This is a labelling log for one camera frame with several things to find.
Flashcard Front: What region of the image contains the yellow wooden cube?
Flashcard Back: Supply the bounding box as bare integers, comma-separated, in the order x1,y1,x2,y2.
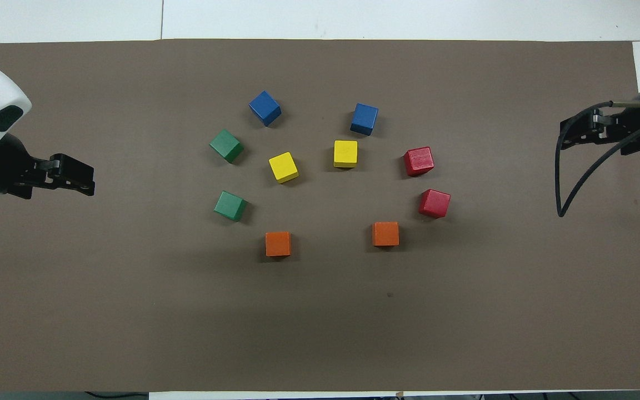
268,151,300,184
333,139,359,169

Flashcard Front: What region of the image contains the black floor cable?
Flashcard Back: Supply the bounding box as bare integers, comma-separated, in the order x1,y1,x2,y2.
84,391,149,399

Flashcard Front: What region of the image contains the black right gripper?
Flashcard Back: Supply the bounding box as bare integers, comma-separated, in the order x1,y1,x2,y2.
560,103,640,155

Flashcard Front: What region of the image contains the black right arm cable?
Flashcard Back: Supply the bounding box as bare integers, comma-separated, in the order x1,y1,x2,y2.
555,100,640,218

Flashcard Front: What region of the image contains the brown paper table mat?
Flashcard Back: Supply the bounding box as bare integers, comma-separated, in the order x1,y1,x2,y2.
0,38,640,394

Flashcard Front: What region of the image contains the orange wooden cube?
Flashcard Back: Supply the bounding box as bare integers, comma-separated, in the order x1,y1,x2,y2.
265,231,292,258
372,221,400,247

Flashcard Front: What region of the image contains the blue wooden cube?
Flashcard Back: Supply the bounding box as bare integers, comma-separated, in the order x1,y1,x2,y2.
248,91,282,127
350,103,379,137

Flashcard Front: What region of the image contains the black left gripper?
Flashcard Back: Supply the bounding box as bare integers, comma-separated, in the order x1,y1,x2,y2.
0,133,96,199

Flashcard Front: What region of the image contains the red wooden cube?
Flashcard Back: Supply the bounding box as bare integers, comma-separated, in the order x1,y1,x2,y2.
418,189,452,219
403,146,435,177

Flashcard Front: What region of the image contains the green wooden cube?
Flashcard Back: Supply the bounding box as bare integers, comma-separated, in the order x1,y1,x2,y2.
213,191,247,222
209,129,245,164

